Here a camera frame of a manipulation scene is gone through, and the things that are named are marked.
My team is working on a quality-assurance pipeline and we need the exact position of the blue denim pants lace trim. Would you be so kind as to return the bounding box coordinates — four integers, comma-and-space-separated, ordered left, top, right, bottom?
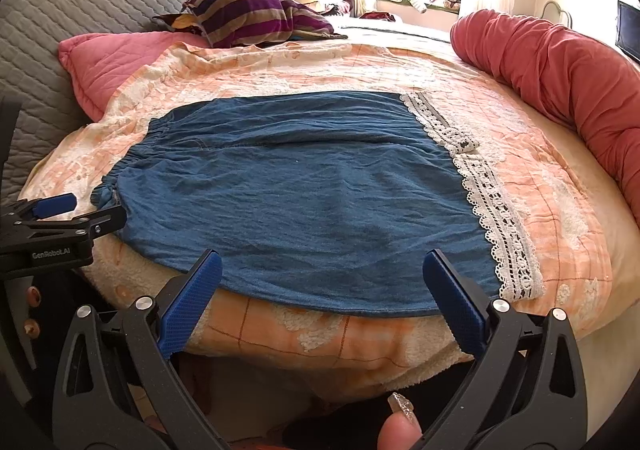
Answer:
90, 91, 541, 317

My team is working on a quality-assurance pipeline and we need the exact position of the right hand thumb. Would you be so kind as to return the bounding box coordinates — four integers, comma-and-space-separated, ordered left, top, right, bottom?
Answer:
378, 392, 422, 450

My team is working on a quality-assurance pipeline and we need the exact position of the pink quilted pillow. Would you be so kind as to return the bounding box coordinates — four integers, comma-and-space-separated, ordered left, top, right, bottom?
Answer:
58, 31, 208, 122

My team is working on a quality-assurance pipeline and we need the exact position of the grey quilted headboard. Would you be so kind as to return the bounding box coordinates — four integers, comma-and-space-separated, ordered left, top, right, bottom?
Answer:
1, 0, 185, 203

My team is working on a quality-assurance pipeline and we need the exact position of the red rolled duvet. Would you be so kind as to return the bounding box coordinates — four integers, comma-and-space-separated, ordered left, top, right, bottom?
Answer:
450, 10, 639, 217

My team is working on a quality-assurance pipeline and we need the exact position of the purple striped pillow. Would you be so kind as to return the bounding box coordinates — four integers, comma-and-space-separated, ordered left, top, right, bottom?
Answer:
153, 0, 346, 48

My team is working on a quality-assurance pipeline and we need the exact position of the black monitor screen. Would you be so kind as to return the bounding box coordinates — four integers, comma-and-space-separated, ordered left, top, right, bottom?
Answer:
615, 1, 640, 62

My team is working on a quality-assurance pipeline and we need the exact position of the window sill clutter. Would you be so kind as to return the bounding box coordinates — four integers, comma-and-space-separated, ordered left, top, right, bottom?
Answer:
382, 0, 461, 14

